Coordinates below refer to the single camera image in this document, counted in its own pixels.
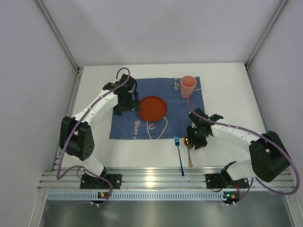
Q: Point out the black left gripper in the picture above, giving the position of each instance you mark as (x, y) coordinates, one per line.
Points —
(129, 105)

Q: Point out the aluminium left corner post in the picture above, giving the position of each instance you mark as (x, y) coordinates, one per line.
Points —
(53, 27)

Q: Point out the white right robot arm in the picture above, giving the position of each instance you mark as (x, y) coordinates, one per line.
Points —
(266, 161)

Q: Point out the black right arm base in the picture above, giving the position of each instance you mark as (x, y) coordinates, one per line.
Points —
(217, 181)

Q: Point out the red round plate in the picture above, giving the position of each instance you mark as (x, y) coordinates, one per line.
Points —
(153, 109)

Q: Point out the aluminium table rail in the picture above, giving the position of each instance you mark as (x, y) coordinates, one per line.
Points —
(143, 179)

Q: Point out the gold ornate spoon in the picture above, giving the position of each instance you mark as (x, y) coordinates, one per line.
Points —
(186, 143)

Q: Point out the aluminium corner post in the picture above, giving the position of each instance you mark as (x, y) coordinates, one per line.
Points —
(53, 27)
(269, 27)

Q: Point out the grey slotted cable duct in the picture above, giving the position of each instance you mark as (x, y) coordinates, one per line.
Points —
(141, 196)

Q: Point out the blue metal fork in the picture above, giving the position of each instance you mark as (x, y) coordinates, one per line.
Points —
(177, 144)

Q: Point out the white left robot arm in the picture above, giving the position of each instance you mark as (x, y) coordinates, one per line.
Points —
(76, 137)

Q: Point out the pink plastic cup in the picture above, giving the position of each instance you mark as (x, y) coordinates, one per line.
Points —
(188, 84)

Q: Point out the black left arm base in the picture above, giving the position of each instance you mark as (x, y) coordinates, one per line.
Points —
(90, 182)

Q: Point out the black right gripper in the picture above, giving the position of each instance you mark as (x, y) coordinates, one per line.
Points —
(196, 141)

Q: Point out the aluminium right corner post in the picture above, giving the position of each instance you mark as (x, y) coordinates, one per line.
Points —
(269, 27)

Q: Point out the blue cloth placemat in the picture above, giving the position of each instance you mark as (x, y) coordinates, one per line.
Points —
(130, 126)

